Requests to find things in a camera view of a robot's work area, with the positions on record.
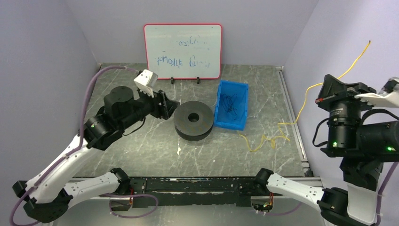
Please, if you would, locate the yellow cable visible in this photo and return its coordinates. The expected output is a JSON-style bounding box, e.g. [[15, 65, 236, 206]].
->
[[239, 40, 372, 153]]

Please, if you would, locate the aluminium side rail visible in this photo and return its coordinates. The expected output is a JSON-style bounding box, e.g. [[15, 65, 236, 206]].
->
[[275, 66, 314, 177]]

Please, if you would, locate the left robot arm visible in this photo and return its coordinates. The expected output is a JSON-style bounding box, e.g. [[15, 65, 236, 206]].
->
[[13, 86, 179, 223]]

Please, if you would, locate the black cable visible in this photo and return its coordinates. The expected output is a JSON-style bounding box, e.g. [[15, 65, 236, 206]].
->
[[221, 93, 239, 114]]

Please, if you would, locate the black cable spool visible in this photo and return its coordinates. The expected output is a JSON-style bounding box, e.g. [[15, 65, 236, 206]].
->
[[174, 101, 214, 141]]

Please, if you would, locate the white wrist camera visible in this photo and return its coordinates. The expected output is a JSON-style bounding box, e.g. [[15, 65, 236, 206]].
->
[[355, 77, 399, 108], [134, 69, 158, 97]]

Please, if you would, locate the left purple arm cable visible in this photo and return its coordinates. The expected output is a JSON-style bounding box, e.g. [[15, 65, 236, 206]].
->
[[9, 66, 139, 226]]

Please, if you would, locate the red framed whiteboard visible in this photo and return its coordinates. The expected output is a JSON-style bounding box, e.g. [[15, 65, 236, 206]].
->
[[143, 23, 223, 80]]

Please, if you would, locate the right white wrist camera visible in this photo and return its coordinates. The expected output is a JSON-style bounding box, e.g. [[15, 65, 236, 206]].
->
[[355, 77, 399, 108]]

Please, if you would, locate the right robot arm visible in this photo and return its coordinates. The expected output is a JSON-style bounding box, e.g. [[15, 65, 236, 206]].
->
[[254, 74, 399, 226]]

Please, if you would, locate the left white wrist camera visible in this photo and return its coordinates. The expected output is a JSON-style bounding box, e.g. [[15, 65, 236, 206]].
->
[[134, 69, 158, 97]]

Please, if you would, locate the black base frame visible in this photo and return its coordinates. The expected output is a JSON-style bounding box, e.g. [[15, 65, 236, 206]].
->
[[114, 176, 270, 207]]

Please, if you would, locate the blue plastic bin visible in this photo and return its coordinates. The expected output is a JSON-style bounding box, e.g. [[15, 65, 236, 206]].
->
[[214, 80, 249, 131]]

